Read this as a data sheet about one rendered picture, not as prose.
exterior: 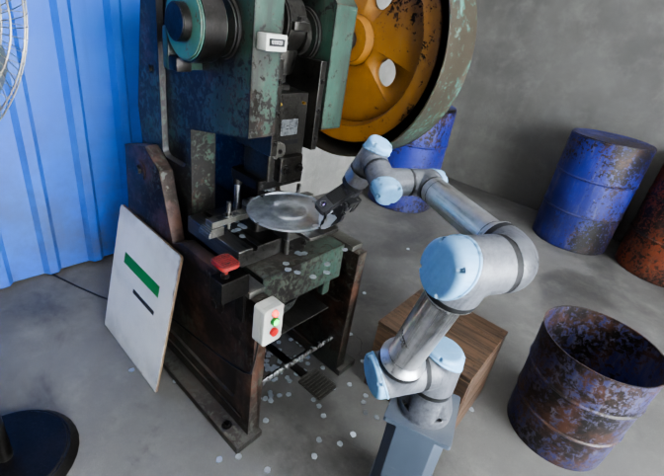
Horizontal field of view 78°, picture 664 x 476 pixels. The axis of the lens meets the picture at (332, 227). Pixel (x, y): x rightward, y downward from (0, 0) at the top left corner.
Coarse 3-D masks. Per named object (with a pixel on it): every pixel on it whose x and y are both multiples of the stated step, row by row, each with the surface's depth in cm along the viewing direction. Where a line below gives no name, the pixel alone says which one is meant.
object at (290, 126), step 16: (288, 96) 124; (304, 96) 129; (288, 112) 127; (304, 112) 132; (288, 128) 130; (288, 144) 133; (256, 160) 134; (272, 160) 130; (288, 160) 131; (256, 176) 136; (272, 176) 133; (288, 176) 134
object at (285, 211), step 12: (276, 192) 151; (288, 192) 152; (252, 204) 141; (264, 204) 142; (276, 204) 142; (288, 204) 143; (300, 204) 146; (312, 204) 147; (252, 216) 134; (264, 216) 135; (276, 216) 135; (288, 216) 135; (300, 216) 137; (312, 216) 139; (276, 228) 129; (288, 228) 130; (300, 228) 131; (312, 228) 130
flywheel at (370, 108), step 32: (416, 0) 129; (448, 0) 124; (384, 32) 139; (416, 32) 132; (352, 64) 150; (416, 64) 135; (352, 96) 155; (384, 96) 146; (416, 96) 134; (352, 128) 155; (384, 128) 145
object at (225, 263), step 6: (216, 258) 113; (222, 258) 113; (228, 258) 114; (234, 258) 114; (216, 264) 111; (222, 264) 111; (228, 264) 111; (234, 264) 112; (222, 270) 110; (228, 270) 110
